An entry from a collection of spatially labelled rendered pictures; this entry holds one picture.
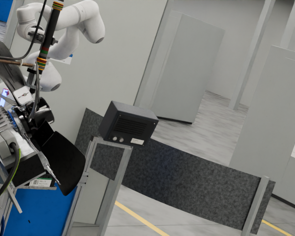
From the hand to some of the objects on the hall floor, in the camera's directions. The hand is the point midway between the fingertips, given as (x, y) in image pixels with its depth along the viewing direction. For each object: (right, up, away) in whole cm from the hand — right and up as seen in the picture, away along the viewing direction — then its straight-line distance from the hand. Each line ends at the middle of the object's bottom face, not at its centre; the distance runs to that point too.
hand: (47, 39), depth 242 cm
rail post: (-18, -141, +78) cm, 162 cm away
